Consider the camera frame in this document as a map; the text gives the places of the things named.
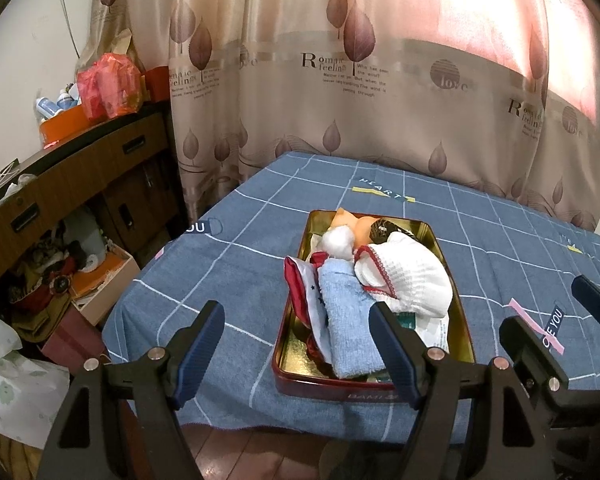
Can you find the light blue towel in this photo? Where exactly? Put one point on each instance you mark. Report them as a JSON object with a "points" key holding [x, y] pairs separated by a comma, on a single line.
{"points": [[347, 320]]}

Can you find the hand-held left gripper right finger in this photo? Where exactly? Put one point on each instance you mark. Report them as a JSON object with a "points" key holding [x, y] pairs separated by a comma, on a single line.
{"points": [[390, 350]]}

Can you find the white floral plastic bag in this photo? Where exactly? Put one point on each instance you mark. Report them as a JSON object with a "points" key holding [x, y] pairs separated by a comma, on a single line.
{"points": [[15, 385]]}

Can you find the pile of dark clutter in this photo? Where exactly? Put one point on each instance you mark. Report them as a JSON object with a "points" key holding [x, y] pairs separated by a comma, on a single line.
{"points": [[45, 280]]}

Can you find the brown wooden cabinet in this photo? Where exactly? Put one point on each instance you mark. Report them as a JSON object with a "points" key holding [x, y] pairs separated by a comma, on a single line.
{"points": [[80, 175]]}

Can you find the gold tin box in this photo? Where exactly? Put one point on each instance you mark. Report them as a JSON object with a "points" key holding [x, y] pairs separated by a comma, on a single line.
{"points": [[295, 355]]}

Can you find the red and white satin cap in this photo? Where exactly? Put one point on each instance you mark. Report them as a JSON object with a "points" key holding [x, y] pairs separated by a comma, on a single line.
{"points": [[302, 290]]}

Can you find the small red box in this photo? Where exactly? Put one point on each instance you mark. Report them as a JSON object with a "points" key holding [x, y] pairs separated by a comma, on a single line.
{"points": [[157, 82]]}

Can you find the white and teal packet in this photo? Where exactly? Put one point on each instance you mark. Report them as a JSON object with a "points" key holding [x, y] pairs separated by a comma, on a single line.
{"points": [[432, 332]]}

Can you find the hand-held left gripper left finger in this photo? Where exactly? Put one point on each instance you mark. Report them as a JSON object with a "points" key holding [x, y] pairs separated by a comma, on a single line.
{"points": [[202, 340]]}

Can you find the red plastic bag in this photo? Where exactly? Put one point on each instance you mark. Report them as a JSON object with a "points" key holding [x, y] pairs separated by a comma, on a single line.
{"points": [[110, 87]]}

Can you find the pink box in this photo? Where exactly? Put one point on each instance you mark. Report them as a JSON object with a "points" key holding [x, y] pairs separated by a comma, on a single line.
{"points": [[75, 340]]}

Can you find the blue checked blanket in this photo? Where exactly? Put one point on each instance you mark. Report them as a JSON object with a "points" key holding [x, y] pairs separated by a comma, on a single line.
{"points": [[220, 280]]}

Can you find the blue and white bottles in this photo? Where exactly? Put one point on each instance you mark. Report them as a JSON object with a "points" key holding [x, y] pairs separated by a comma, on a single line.
{"points": [[55, 105]]}

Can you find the beige leaf print curtain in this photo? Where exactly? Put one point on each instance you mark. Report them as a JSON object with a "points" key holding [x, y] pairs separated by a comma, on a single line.
{"points": [[380, 85]]}

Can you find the orange rubber toy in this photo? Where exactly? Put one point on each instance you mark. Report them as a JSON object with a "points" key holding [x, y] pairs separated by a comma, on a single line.
{"points": [[352, 225]]}

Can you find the white and orange open box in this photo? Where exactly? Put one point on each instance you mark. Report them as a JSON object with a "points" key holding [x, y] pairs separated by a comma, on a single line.
{"points": [[105, 285]]}

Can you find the white cotton ball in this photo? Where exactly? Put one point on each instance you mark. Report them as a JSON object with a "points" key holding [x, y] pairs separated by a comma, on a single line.
{"points": [[339, 242]]}

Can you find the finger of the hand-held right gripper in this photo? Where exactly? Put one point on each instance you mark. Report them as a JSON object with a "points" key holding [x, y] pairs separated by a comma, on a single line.
{"points": [[597, 305], [535, 355]]}

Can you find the white sock with red trim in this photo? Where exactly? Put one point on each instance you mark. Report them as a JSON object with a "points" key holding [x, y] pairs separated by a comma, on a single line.
{"points": [[410, 275]]}

